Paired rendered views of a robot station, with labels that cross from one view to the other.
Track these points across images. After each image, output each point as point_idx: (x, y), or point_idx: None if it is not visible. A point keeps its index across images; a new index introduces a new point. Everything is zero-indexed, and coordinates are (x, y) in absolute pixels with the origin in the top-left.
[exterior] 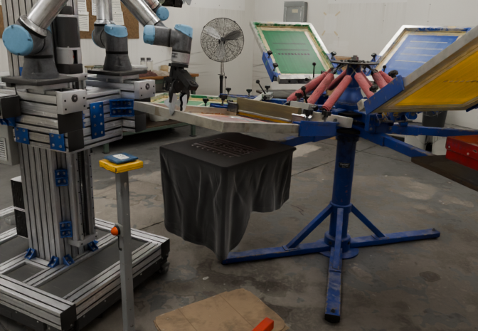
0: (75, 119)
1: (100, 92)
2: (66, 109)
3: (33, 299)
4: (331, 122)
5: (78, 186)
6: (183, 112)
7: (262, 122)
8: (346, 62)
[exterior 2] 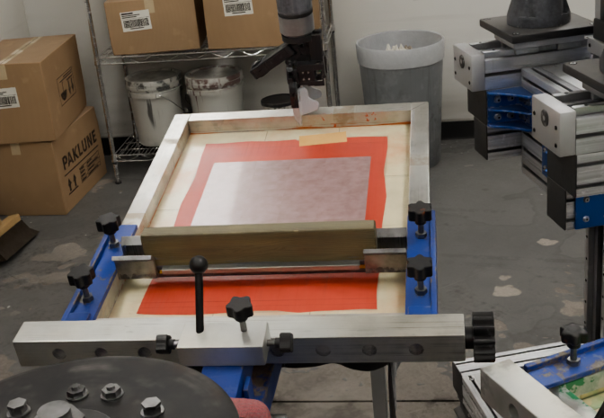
0: (480, 102)
1: (558, 92)
2: (455, 72)
3: (517, 352)
4: (69, 302)
5: (586, 267)
6: (279, 112)
7: (158, 165)
8: (88, 359)
